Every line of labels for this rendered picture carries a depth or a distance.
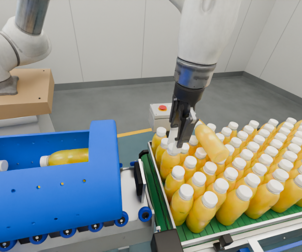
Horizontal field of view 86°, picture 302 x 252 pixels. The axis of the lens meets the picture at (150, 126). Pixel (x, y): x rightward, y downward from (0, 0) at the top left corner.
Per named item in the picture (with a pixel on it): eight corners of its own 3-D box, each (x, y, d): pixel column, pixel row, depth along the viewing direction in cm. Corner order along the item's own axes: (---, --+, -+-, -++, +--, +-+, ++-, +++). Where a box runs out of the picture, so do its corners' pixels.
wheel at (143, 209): (136, 207, 52) (137, 210, 50) (151, 204, 53) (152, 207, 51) (137, 220, 52) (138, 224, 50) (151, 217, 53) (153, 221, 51)
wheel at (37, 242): (30, 226, 45) (26, 231, 43) (48, 223, 46) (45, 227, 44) (31, 242, 45) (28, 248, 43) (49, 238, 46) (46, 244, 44)
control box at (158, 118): (147, 120, 85) (149, 103, 79) (183, 118, 90) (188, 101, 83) (152, 132, 77) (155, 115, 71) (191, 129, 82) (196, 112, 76)
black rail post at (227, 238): (212, 244, 52) (221, 235, 47) (220, 242, 53) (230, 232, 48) (216, 252, 51) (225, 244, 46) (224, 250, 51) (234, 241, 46)
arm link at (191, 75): (186, 65, 33) (180, 92, 36) (225, 66, 35) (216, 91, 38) (171, 52, 39) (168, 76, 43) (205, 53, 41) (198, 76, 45)
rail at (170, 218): (147, 146, 77) (147, 142, 75) (148, 146, 77) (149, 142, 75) (176, 246, 47) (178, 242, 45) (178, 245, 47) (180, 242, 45)
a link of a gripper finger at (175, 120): (178, 102, 44) (176, 99, 45) (169, 128, 53) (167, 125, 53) (191, 102, 45) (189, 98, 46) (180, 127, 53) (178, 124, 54)
